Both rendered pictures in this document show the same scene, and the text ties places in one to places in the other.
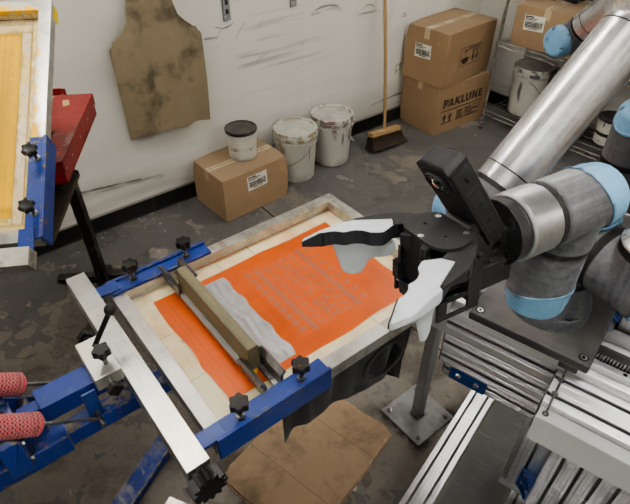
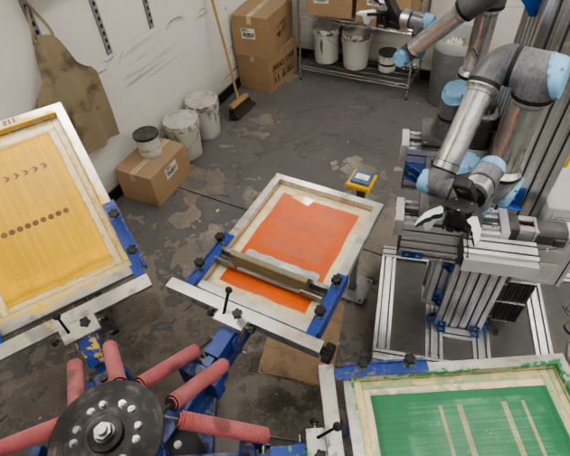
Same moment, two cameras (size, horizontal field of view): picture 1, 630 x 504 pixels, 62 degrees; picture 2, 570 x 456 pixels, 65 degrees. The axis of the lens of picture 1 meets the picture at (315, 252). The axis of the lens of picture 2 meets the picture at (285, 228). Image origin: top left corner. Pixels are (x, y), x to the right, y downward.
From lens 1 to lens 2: 0.81 m
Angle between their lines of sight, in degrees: 17
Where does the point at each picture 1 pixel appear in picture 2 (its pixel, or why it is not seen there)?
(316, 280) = (303, 230)
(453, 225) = (465, 202)
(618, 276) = not seen: hidden behind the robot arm
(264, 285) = (276, 244)
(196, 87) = (103, 112)
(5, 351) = (51, 360)
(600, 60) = (475, 109)
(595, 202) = (498, 174)
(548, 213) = (489, 185)
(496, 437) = (406, 281)
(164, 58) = (76, 99)
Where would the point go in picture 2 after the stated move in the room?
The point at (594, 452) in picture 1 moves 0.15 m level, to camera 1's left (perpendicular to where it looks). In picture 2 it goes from (492, 265) to (460, 280)
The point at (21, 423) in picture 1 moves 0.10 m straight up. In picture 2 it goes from (222, 365) to (217, 351)
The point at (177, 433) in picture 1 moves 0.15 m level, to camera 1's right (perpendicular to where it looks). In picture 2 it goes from (299, 337) to (336, 321)
